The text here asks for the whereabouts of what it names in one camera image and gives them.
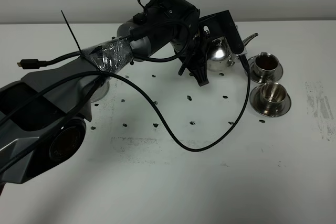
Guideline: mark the near stainless steel saucer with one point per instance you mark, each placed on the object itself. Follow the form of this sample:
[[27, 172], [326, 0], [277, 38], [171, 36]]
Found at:
[[268, 110]]

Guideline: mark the near stainless steel teacup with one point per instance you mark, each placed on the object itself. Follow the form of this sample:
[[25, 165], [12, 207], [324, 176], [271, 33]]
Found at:
[[272, 93]]

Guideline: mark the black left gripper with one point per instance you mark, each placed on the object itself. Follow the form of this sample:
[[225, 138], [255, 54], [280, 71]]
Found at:
[[176, 22]]

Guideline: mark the stainless steel saucer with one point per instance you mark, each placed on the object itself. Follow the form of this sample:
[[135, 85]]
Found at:
[[268, 110], [274, 77]]

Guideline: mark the stainless steel teacup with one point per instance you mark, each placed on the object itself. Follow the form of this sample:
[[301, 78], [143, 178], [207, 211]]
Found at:
[[272, 93], [265, 64]]

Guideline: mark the far stainless steel teacup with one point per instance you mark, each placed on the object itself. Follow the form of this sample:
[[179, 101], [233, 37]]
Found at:
[[265, 64]]

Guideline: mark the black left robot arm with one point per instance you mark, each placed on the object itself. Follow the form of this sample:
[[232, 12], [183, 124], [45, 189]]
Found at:
[[44, 114]]

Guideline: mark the loose black cable plug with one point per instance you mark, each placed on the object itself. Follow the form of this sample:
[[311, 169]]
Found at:
[[36, 64]]

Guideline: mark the stainless steel teapot tray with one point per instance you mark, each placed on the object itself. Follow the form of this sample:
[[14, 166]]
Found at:
[[100, 93]]

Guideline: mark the black zip tie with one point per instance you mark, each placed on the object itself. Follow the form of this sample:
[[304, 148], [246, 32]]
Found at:
[[72, 35]]

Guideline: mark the far stainless steel saucer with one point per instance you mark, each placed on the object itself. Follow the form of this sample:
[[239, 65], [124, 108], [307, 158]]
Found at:
[[274, 77]]

